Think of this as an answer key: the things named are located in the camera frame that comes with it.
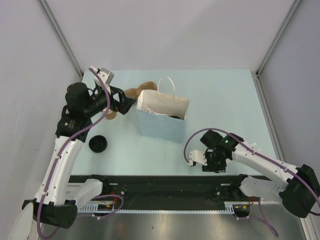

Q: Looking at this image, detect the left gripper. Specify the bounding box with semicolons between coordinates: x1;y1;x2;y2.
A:
83;83;136;118

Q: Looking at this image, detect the stack of paper cups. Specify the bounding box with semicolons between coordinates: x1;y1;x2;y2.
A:
105;111;117;120

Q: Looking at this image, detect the light blue paper bag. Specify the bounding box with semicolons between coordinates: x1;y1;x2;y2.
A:
136;76;190;145

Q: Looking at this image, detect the black plastic cup lid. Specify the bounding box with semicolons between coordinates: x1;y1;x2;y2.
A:
169;115;181;120

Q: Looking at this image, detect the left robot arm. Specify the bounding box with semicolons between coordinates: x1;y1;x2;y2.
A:
23;82;137;229

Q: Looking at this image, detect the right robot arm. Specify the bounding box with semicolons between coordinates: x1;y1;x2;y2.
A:
200;130;320;218

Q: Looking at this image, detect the stack of black lids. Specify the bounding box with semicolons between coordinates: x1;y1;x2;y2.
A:
88;135;108;153

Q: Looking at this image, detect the light blue table mat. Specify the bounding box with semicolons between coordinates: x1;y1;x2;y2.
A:
72;69;276;176

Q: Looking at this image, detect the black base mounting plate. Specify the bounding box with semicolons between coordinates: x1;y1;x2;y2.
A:
67;173;276;212

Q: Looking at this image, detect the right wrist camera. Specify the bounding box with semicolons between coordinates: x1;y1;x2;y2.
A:
188;150;208;167

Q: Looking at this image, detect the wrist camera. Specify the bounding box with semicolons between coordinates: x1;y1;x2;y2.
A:
188;150;208;167
90;66;114;93

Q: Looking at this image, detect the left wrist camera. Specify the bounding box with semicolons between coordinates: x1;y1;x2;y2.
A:
90;66;114;93

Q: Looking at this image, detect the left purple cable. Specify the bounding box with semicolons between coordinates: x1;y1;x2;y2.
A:
36;67;125;240

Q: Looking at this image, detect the white slotted cable duct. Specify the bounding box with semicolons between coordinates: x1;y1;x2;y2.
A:
77;203;235;216

